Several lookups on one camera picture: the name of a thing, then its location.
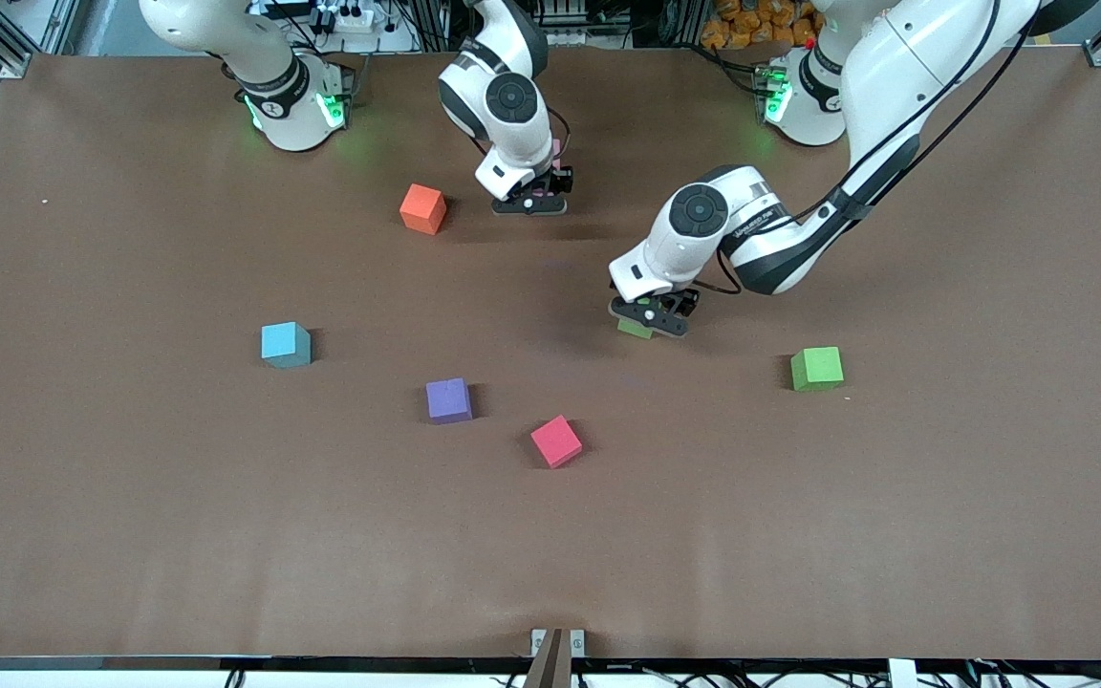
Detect light blue foam cube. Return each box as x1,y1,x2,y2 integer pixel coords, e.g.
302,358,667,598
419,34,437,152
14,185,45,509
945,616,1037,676
261,322,313,370

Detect orange foam cube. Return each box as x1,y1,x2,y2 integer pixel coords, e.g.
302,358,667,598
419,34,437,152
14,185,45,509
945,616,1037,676
399,183,448,236

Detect silver equipment rack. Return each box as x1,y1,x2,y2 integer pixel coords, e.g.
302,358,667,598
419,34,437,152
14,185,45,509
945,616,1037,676
547,0,635,49

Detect red foam cube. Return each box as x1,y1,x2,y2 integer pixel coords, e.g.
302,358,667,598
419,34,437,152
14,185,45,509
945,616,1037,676
529,415,584,469

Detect purple foam cube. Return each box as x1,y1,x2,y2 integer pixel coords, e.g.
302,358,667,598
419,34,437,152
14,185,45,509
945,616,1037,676
425,377,474,424

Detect orange snack bag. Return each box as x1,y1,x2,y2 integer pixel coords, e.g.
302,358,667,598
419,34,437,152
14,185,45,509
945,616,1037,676
701,0,824,52

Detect paper table cover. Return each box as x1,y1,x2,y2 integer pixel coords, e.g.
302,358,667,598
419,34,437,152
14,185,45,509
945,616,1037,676
0,46,1101,662

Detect white power strip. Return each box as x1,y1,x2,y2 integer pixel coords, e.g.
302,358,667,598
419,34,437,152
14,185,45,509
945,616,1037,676
314,3,378,35

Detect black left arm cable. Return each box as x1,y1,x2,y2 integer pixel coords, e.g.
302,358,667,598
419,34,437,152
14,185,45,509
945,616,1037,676
699,0,1048,295

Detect silver camera mount bracket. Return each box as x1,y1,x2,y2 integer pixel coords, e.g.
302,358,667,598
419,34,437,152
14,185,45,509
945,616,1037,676
531,628,586,660

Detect brown camera mount post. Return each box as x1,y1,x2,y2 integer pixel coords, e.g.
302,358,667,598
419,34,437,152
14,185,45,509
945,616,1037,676
523,628,573,688

